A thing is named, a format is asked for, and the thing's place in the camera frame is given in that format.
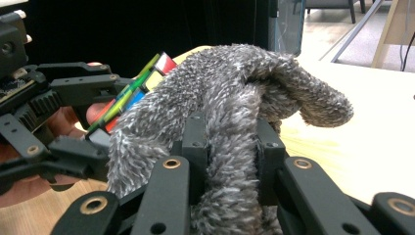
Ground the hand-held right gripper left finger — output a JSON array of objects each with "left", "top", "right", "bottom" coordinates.
[{"left": 180, "top": 115, "right": 210, "bottom": 206}]

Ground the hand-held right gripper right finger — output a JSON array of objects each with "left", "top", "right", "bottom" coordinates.
[{"left": 254, "top": 117, "right": 290, "bottom": 208}]

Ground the multicoloured puzzle cube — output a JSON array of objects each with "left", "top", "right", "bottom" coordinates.
[{"left": 86, "top": 51, "right": 179, "bottom": 149}]

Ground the grey fluffy cloth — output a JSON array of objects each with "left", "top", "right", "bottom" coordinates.
[{"left": 107, "top": 43, "right": 355, "bottom": 235}]

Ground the dark glass cabinet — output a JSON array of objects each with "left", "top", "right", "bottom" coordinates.
[{"left": 267, "top": 0, "right": 306, "bottom": 57}]

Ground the pale slanted metal bar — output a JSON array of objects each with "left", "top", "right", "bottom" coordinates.
[{"left": 330, "top": 0, "right": 387, "bottom": 64}]

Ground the grey armchair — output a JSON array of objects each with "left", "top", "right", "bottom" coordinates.
[{"left": 304, "top": 0, "right": 367, "bottom": 24}]

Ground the black hanging cable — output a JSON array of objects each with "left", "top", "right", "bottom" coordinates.
[{"left": 399, "top": 38, "right": 415, "bottom": 72}]

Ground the light wooden desk frame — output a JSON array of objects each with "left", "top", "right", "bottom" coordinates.
[{"left": 371, "top": 0, "right": 415, "bottom": 73}]

